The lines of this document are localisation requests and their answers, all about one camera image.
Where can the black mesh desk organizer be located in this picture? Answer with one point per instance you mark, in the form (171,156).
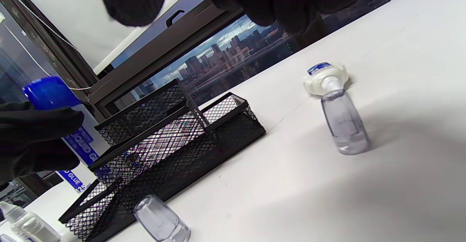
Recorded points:
(182,151)

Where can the person's left hand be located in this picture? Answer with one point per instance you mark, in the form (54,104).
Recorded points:
(32,140)

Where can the white roller blind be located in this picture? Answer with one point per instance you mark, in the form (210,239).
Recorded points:
(65,12)

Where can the dark window frame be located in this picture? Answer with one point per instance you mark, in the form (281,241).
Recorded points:
(153,58)

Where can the small clear cap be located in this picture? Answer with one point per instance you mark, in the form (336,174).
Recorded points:
(344,125)

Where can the large white glue bottle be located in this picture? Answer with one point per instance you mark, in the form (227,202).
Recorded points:
(87,143)

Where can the blue bottle cap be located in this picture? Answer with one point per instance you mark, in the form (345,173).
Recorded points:
(49,92)

